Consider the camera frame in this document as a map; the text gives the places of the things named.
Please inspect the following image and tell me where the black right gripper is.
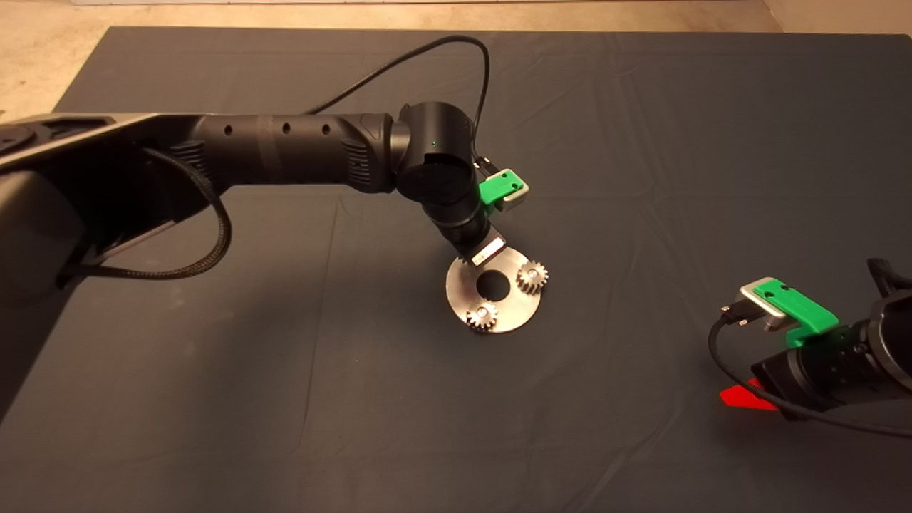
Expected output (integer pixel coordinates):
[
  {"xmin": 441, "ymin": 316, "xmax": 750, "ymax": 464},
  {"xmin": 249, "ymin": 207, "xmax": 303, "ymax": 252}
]
[{"xmin": 719, "ymin": 322, "xmax": 877, "ymax": 421}]

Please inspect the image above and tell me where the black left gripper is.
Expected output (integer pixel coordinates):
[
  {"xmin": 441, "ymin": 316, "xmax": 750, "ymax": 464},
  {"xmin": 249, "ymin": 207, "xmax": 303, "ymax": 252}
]
[{"xmin": 450, "ymin": 222, "xmax": 507, "ymax": 269}]

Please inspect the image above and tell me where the small steel planetary gear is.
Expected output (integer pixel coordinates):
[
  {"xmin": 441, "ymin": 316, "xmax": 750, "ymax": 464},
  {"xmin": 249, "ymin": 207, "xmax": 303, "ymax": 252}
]
[
  {"xmin": 466, "ymin": 300, "xmax": 499, "ymax": 331},
  {"xmin": 517, "ymin": 261, "xmax": 550, "ymax": 294}
]

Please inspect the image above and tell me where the round metal carrier plate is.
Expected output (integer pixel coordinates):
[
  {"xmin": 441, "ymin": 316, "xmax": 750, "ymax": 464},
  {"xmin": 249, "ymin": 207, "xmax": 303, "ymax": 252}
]
[{"xmin": 445, "ymin": 246, "xmax": 543, "ymax": 333}]

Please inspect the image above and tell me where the dark grey table cloth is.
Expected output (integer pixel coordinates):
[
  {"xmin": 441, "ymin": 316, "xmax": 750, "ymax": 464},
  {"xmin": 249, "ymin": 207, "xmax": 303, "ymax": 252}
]
[{"xmin": 0, "ymin": 26, "xmax": 912, "ymax": 513}]

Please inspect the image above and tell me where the green left camera mount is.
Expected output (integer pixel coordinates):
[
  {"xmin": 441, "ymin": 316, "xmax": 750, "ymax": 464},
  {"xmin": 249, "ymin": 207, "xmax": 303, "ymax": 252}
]
[{"xmin": 479, "ymin": 169, "xmax": 524, "ymax": 209}]

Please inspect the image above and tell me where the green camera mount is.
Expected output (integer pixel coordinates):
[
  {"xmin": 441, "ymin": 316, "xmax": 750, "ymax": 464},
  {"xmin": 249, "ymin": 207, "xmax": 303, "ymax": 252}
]
[
  {"xmin": 479, "ymin": 169, "xmax": 524, "ymax": 209},
  {"xmin": 755, "ymin": 279, "xmax": 840, "ymax": 348}
]

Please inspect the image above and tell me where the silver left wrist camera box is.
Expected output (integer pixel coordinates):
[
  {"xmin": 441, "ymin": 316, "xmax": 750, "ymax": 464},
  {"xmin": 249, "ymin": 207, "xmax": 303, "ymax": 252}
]
[{"xmin": 499, "ymin": 170, "xmax": 530, "ymax": 213}]

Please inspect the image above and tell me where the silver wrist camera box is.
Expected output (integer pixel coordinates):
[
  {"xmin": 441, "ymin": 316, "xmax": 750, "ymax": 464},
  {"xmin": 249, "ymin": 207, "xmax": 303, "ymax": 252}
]
[
  {"xmin": 499, "ymin": 170, "xmax": 530, "ymax": 213},
  {"xmin": 739, "ymin": 276, "xmax": 789, "ymax": 333}
]

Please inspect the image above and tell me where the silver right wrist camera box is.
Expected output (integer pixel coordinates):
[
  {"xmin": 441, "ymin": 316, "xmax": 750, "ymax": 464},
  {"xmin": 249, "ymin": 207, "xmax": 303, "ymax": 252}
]
[{"xmin": 739, "ymin": 276, "xmax": 789, "ymax": 333}]

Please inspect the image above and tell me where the green right camera mount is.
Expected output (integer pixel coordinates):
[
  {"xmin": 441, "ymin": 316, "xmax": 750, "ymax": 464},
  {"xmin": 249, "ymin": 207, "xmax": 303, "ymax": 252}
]
[{"xmin": 755, "ymin": 279, "xmax": 840, "ymax": 348}]

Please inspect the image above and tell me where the braided right arm cable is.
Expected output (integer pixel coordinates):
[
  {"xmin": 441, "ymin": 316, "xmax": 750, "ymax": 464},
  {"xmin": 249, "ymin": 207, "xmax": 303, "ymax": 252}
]
[{"xmin": 866, "ymin": 257, "xmax": 912, "ymax": 294}]

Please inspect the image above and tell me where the braided arm cable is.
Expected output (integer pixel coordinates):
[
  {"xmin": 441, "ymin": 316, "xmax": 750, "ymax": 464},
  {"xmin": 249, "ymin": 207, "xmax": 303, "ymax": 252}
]
[
  {"xmin": 866, "ymin": 257, "xmax": 912, "ymax": 294},
  {"xmin": 61, "ymin": 147, "xmax": 233, "ymax": 281}
]

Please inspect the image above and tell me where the braided left arm cable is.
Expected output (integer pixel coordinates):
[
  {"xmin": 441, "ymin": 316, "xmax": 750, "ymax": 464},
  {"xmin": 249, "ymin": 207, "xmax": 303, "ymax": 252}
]
[{"xmin": 61, "ymin": 147, "xmax": 233, "ymax": 281}]

